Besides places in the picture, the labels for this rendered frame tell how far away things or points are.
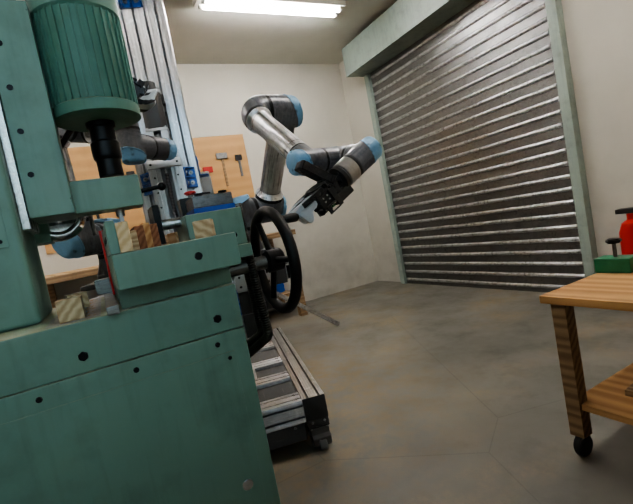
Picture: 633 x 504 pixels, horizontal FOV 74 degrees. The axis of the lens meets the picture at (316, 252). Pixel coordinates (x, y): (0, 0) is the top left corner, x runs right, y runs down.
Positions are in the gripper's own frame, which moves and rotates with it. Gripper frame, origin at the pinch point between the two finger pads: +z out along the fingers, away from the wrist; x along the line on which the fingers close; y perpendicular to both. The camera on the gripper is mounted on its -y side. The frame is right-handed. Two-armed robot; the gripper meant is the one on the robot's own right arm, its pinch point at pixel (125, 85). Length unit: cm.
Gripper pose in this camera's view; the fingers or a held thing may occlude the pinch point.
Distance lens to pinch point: 125.7
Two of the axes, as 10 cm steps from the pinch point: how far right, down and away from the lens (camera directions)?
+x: 7.9, 4.7, 3.9
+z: 4.6, -0.2, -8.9
